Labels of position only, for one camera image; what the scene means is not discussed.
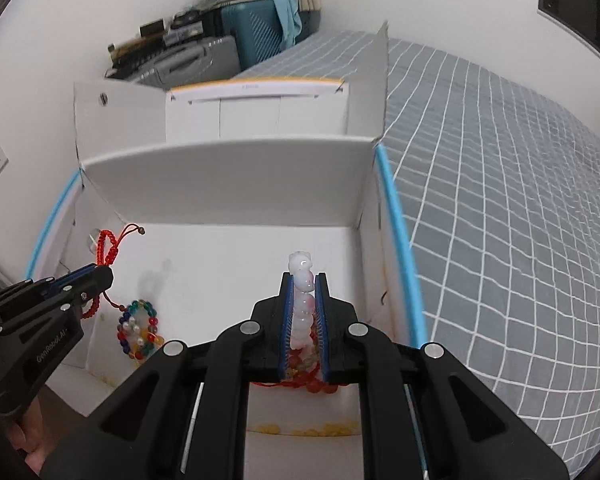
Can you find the pile of black devices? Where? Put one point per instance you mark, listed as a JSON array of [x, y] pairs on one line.
[[155, 35]]

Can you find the white cardboard box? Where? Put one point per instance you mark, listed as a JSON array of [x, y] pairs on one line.
[[230, 250]]

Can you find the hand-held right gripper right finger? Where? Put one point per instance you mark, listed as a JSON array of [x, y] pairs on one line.
[[322, 330]]

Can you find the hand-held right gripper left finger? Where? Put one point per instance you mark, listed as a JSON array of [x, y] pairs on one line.
[[286, 330]]

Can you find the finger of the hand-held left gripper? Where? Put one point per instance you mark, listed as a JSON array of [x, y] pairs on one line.
[[55, 280], [90, 285]]

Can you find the light blue cloth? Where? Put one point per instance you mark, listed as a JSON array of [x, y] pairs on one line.
[[287, 15]]

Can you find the grey suitcase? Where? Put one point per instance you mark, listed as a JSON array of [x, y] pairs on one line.
[[195, 60]]

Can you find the person's left hand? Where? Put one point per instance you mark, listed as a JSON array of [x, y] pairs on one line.
[[30, 435]]

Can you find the teal suitcase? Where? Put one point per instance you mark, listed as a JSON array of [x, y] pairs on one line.
[[255, 30]]

